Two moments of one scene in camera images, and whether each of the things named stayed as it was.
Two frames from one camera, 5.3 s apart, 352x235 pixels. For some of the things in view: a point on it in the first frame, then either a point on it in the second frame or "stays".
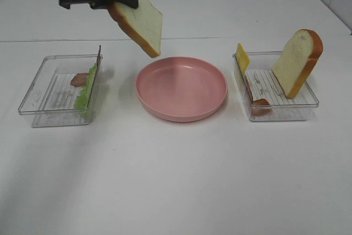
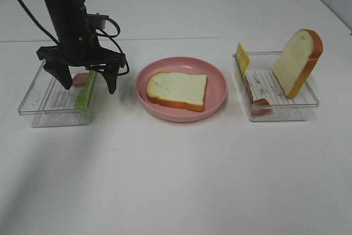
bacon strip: (80, 79) stays
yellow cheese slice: (243, 58) stays
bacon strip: (260, 106) stays
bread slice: (144, 22) -> (183, 91)
